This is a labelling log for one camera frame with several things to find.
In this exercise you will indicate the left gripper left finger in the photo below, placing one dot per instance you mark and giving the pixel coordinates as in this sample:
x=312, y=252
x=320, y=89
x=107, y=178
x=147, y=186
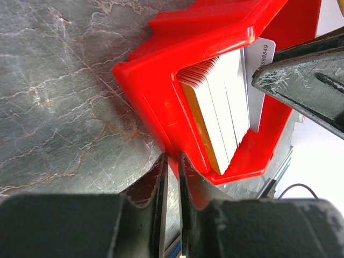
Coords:
x=143, y=219

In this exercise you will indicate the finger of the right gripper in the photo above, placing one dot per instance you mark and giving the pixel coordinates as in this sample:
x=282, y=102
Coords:
x=308, y=78

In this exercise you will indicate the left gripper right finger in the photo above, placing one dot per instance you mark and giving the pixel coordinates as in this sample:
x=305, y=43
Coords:
x=198, y=214

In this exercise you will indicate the white card stack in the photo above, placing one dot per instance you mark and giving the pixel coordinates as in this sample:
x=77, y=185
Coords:
x=215, y=90

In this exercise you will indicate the red plastic bin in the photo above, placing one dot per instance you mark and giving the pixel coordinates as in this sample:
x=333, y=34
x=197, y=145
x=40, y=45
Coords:
x=203, y=31

